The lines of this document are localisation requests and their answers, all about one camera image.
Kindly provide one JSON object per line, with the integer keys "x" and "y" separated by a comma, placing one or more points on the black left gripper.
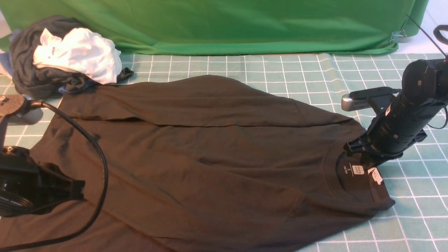
{"x": 30, "y": 187}

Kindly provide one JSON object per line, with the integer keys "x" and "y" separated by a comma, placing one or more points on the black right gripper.
{"x": 392, "y": 131}

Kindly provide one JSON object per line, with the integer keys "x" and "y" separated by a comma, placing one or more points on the dark gray long-sleeve top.
{"x": 209, "y": 164}

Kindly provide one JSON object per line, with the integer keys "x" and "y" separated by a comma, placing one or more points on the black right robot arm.
{"x": 425, "y": 79}

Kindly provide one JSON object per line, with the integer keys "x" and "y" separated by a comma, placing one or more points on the teal grid table mat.
{"x": 417, "y": 182}

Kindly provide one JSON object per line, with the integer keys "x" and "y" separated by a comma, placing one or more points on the dark gray crumpled garment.
{"x": 44, "y": 82}

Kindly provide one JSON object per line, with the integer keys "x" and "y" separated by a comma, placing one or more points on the metal binder clip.
{"x": 398, "y": 37}

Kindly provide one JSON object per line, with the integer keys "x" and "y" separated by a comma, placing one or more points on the green backdrop cloth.
{"x": 233, "y": 27}

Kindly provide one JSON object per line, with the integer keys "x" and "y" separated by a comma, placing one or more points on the white crumpled garment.
{"x": 80, "y": 51}

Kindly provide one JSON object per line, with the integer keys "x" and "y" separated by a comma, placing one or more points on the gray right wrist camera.
{"x": 376, "y": 98}

